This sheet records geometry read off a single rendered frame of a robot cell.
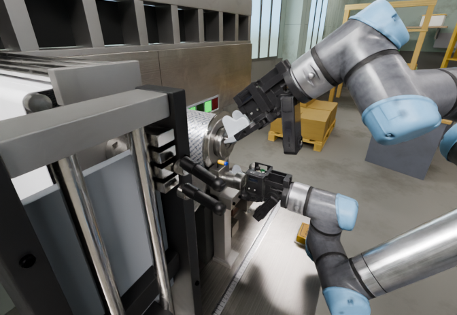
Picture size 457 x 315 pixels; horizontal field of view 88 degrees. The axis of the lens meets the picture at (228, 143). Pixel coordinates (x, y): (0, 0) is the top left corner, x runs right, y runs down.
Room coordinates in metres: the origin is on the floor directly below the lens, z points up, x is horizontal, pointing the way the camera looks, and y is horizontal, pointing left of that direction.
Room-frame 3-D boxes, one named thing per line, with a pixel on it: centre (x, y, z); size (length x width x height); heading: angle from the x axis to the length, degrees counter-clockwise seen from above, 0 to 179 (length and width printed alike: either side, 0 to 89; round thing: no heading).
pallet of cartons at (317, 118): (3.62, -1.25, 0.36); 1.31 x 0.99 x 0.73; 138
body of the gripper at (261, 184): (0.52, -0.11, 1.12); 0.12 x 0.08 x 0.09; 60
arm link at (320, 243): (0.43, -0.24, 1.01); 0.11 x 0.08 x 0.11; 176
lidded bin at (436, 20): (5.86, -4.53, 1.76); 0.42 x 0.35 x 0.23; 48
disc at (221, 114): (0.52, 0.02, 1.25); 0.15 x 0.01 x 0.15; 150
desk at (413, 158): (2.87, -2.44, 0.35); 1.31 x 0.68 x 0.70; 133
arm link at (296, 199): (0.48, -0.17, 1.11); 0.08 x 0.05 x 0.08; 150
